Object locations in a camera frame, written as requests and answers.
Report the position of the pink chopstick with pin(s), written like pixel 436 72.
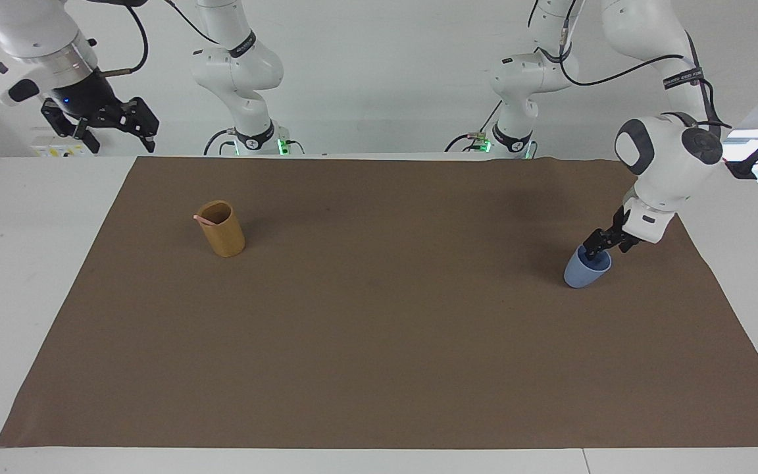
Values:
pixel 202 218

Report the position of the white box with yellow labels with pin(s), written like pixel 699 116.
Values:
pixel 56 149

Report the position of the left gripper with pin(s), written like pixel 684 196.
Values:
pixel 620 218

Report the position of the blue cup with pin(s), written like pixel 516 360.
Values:
pixel 581 273

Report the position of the brown wooden cup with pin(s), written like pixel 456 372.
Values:
pixel 224 234

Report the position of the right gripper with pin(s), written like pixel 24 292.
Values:
pixel 86 95

